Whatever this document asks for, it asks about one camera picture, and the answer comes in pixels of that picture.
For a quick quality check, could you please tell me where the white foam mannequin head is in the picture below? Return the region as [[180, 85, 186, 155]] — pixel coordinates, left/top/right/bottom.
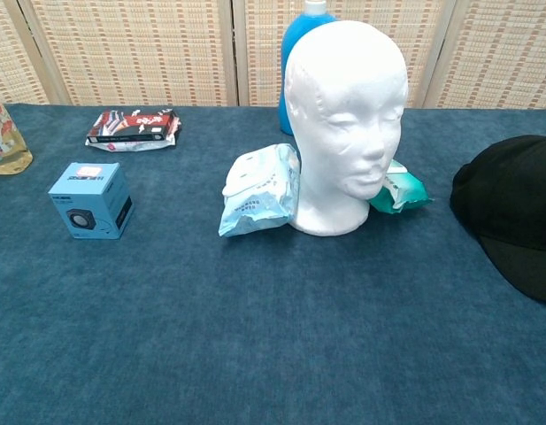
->
[[284, 19, 410, 236]]

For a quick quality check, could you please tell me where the yellow tea bottle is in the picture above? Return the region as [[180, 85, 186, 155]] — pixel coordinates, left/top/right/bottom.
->
[[0, 87, 34, 176]]

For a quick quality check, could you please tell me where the blue tablecloth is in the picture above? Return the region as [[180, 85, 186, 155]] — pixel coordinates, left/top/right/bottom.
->
[[0, 103, 546, 425]]

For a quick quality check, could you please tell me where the blue speaker box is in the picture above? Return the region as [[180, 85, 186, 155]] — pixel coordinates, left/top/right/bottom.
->
[[48, 161, 135, 241]]

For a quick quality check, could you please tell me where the light blue wet wipes pack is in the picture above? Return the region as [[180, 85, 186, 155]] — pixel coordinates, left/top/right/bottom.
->
[[218, 143, 304, 239]]

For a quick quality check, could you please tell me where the red black snack package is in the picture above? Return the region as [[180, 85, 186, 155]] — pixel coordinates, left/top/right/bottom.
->
[[84, 107, 184, 154]]

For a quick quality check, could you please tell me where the blue pump detergent bottle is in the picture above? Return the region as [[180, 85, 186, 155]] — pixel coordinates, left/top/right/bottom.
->
[[279, 0, 340, 136]]

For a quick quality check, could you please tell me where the woven bamboo folding screen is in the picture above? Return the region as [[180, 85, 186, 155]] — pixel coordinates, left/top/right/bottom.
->
[[0, 0, 546, 110]]

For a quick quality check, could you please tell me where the green wet wipes pack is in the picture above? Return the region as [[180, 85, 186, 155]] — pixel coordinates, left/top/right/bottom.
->
[[365, 159, 434, 215]]

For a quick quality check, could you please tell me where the black baseball cap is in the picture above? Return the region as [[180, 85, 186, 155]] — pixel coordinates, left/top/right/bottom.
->
[[450, 134, 546, 305]]

